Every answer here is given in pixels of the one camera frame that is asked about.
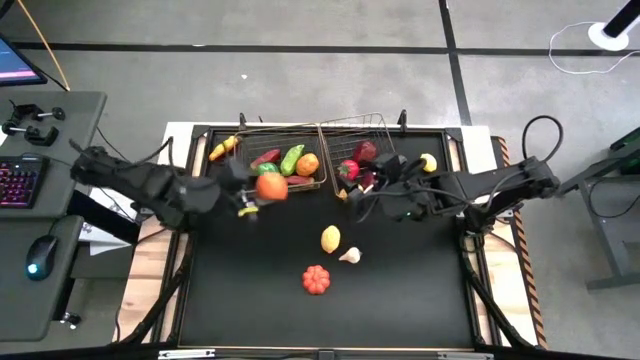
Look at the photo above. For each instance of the dark red apple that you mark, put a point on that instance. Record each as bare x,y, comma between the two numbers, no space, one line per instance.
365,151

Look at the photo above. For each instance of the small yellow vegetable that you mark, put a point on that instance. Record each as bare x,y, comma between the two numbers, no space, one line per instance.
248,211

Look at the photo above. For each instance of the dark grey metal stand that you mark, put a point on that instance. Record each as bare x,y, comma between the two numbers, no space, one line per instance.
614,250

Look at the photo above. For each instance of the black metal C-clamp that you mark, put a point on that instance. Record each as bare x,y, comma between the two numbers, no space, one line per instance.
30,134
37,114

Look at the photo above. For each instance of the black computer mouse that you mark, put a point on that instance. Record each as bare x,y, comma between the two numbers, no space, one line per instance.
41,257

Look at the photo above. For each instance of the yellow lemon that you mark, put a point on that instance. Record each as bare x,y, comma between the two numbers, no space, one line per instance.
330,239
429,163

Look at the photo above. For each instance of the black frame bracket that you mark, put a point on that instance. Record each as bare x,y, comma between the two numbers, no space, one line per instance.
242,121
402,120

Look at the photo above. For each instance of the black table edge frame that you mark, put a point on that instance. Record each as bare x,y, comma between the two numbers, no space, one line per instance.
452,145

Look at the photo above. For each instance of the dark red round fruit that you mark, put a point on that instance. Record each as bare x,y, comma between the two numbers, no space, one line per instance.
367,178

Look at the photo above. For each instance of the green bell pepper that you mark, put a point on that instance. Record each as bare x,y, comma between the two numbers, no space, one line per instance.
267,168

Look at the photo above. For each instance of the black diagonal frame strut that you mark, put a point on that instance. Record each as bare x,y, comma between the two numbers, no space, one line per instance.
496,300
160,295

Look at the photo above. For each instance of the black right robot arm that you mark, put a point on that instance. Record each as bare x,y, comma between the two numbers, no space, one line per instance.
500,185

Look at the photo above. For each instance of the grey desk surface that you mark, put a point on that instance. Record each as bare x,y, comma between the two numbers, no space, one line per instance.
20,310
75,150

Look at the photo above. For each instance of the red long vegetable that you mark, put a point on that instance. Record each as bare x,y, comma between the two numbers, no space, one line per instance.
299,179

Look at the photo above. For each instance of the white paper sheet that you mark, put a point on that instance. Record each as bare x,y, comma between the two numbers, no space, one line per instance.
105,242

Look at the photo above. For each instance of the black computer monitor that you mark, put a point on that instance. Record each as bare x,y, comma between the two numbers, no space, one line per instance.
17,65

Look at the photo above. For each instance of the light wood table base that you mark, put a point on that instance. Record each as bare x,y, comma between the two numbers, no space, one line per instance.
145,260

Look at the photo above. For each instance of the striped hazard tape strip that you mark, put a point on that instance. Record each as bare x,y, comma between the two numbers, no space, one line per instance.
526,260

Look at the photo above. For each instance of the orange red plastic pumpkin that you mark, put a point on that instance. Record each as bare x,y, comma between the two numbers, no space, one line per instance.
316,280

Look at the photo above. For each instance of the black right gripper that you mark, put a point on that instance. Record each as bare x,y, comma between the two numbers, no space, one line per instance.
391,167

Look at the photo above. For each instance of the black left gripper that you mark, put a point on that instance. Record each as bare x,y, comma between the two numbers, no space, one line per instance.
234,180

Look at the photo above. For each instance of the orange yellow carrot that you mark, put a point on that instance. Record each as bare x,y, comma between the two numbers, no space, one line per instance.
222,148

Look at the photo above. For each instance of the orange round fruit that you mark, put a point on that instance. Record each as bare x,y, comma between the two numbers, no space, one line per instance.
307,164

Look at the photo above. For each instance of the red chili pepper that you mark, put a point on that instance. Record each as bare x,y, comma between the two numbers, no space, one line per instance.
266,158

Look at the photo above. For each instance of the white garlic bulb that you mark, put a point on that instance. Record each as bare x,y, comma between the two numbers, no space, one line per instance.
351,255

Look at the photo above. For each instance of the black stand pole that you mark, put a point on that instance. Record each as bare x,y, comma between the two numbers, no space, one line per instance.
622,17

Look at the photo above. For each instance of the silver metal bracket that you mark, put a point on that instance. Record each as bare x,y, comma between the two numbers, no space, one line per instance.
186,354
465,356

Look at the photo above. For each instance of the large orange round vegetable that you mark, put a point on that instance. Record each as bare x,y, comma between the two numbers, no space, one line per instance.
272,186

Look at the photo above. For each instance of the white round stand base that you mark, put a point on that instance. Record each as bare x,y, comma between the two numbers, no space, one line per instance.
600,40

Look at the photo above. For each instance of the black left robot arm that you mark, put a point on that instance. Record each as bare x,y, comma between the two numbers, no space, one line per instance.
150,185

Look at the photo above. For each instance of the small yellow green pear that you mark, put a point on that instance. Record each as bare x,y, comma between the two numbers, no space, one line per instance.
343,194

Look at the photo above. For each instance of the red strawberry green top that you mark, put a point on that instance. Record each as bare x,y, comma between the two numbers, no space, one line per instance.
349,170

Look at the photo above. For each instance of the backlit black keyboard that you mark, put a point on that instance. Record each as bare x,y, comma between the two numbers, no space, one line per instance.
20,181

